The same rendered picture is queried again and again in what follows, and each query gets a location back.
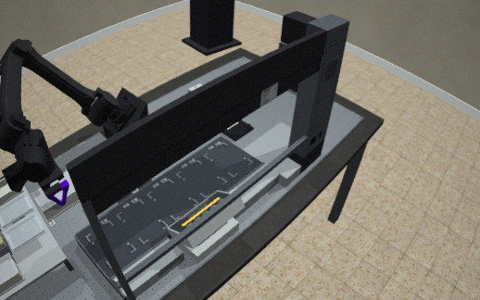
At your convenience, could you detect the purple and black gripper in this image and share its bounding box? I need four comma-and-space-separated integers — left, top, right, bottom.
39, 149, 69, 206

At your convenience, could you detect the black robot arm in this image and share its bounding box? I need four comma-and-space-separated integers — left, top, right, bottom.
0, 39, 137, 193

